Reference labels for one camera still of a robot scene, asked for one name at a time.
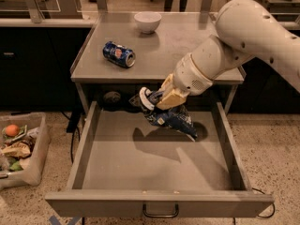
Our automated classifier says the black bundle under tabletop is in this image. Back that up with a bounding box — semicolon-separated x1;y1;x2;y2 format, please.
100;90;142;113

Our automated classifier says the white bowl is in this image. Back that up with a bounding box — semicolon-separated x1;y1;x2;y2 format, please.
134;11;162;34

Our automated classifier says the orange fruit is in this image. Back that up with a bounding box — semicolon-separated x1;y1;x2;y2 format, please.
5;125;20;137

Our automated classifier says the blue chip bag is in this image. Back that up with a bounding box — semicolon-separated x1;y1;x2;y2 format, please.
129;87;198;142

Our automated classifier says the grey open top drawer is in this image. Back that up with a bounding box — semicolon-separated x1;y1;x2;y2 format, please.
46;103;274;218

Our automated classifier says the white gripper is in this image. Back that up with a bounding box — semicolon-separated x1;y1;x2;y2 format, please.
157;53;213;110

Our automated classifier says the blue soda can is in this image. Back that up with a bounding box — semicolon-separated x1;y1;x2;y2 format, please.
102;41;136;68

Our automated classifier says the grey cabinet table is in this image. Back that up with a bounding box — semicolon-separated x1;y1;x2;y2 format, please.
69;11;247;114

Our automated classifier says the black power cable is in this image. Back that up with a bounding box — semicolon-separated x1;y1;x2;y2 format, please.
251;187;277;219

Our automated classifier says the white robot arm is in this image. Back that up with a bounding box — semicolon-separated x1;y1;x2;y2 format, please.
157;0;300;110

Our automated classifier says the black metal drawer handle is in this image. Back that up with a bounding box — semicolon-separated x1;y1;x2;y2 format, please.
142;202;179;218

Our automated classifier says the clear plastic storage bin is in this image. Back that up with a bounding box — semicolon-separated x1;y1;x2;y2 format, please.
0;112;50;189

